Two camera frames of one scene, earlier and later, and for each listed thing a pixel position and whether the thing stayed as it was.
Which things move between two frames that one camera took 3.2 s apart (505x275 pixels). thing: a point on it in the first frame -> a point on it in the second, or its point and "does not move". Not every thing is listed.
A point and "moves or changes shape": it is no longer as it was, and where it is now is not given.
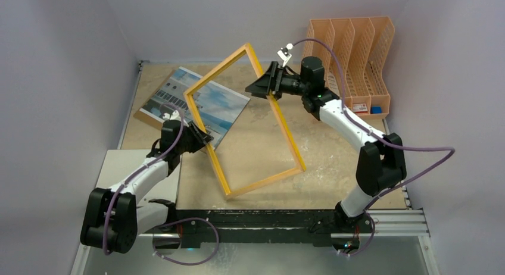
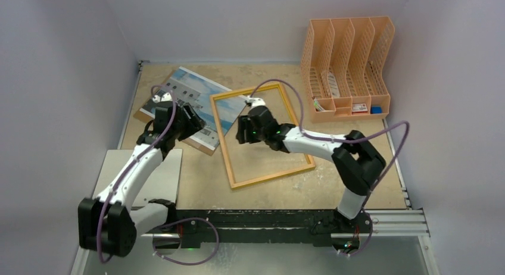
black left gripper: x=198 y=142 -> x=195 y=124
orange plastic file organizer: x=363 y=44 does not move
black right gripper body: x=277 y=80 -> x=243 y=129
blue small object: x=376 y=110 does not move
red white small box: x=359 y=108 does not move
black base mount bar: x=311 y=227 does not move
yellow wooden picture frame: x=284 y=125 moves or changes shape
